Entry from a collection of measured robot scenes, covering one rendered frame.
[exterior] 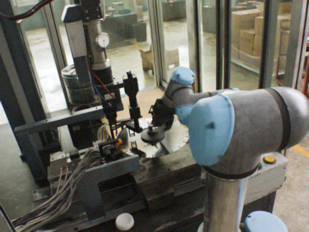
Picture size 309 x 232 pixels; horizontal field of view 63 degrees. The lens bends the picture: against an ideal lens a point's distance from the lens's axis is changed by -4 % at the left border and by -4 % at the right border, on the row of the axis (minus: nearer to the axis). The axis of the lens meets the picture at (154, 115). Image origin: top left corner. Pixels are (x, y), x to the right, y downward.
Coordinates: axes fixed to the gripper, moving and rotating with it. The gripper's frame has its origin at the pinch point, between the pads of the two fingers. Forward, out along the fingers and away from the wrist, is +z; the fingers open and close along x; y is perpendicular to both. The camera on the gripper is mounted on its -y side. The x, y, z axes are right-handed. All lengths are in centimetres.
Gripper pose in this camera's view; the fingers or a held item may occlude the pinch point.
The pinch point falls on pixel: (161, 129)
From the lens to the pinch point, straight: 113.8
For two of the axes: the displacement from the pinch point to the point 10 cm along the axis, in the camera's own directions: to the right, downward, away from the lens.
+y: -9.3, 0.7, -3.7
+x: 2.7, 8.1, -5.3
